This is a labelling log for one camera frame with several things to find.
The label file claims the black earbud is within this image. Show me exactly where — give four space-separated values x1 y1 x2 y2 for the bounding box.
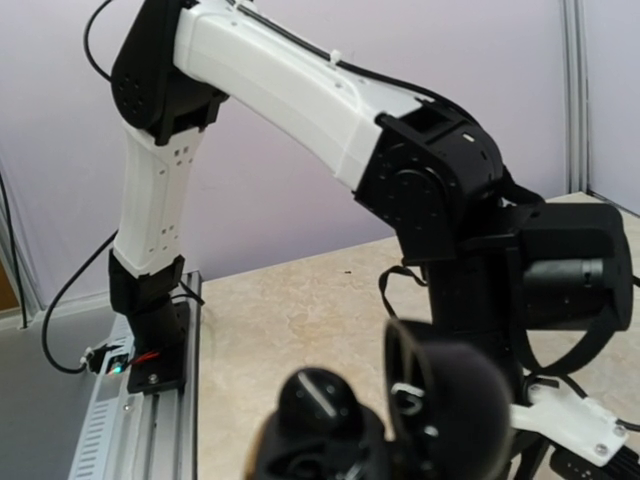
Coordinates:
277 367 364 438

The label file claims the black earbud charging case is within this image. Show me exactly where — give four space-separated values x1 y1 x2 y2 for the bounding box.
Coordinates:
244 319 514 479

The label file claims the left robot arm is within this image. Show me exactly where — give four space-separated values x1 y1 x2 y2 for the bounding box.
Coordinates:
109 1 634 390

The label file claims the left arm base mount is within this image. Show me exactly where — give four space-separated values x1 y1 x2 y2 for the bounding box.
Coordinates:
126 301 191 395

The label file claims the front aluminium rail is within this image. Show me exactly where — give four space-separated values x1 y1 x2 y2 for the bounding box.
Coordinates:
68 299 201 479

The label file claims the right aluminium frame post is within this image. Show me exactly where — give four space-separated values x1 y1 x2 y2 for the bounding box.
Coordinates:
560 0 590 193

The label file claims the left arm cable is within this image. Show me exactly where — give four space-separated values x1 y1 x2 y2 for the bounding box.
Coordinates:
82 0 116 81

